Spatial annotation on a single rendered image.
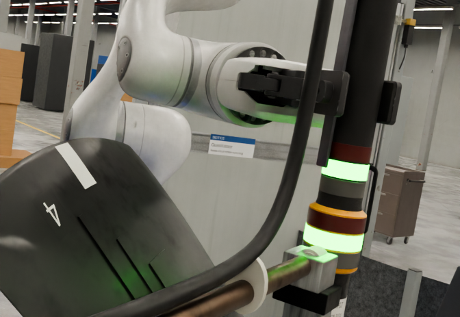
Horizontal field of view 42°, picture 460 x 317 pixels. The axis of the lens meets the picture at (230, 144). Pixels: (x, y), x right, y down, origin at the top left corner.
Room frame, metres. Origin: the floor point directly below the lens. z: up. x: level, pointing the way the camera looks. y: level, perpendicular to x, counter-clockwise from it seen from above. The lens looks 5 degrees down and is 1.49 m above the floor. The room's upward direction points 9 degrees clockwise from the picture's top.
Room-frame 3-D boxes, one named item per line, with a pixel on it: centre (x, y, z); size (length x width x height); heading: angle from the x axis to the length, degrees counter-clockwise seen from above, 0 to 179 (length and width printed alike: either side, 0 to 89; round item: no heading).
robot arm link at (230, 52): (0.60, -0.01, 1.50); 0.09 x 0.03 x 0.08; 116
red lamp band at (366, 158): (0.44, -0.09, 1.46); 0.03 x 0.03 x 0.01
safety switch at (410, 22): (2.69, -0.68, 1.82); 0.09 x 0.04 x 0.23; 116
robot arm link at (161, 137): (1.12, 0.16, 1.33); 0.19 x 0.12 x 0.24; 111
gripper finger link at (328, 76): (0.44, -0.05, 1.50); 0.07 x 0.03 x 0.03; 26
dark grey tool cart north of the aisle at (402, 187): (7.25, -2.03, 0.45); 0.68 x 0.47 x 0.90; 42
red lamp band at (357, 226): (0.44, -0.09, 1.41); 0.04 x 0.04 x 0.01
